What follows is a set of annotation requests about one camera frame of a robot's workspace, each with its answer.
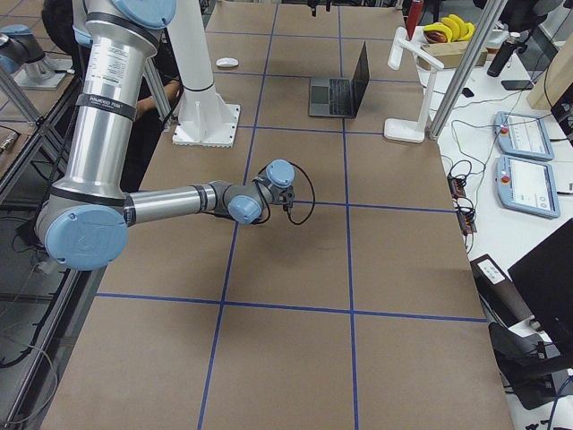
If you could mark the upper blue teach pendant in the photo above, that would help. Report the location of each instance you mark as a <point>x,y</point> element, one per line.
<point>523,136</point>

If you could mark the black smartphone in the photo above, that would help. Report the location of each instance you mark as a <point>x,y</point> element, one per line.
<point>517,85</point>

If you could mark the black water bottle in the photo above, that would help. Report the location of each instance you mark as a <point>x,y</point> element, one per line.
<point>508,47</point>

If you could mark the lower blue teach pendant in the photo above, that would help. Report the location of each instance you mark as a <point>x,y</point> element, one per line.
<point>527,185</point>

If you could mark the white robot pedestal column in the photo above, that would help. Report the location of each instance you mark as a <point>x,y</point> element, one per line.
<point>204,118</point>

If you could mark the yellow bananas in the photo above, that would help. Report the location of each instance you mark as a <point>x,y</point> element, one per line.
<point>450,28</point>

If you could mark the aluminium frame post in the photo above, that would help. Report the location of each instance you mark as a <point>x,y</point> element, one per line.
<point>491,13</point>

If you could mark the white computer mouse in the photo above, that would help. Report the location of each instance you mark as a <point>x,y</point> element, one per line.
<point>227,62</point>

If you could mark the black monitor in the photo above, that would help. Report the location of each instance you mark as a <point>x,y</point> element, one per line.
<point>543,278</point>

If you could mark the grey laptop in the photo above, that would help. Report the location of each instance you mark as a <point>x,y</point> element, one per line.
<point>338,97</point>

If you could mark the blue teach pendant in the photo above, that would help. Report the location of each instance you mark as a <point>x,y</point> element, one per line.
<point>527,185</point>
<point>523,136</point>

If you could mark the cardboard box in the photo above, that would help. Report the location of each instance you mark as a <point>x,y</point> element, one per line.
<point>450,54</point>

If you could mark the red cylinder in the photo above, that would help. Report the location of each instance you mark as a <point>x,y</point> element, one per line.
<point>415,11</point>

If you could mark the black mouse pad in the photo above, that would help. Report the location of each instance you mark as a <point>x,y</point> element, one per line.
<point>218,215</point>

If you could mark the seated person in black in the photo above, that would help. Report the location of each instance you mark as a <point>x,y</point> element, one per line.
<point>57,18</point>

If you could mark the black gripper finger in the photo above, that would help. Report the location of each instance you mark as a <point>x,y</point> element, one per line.
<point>313,4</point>

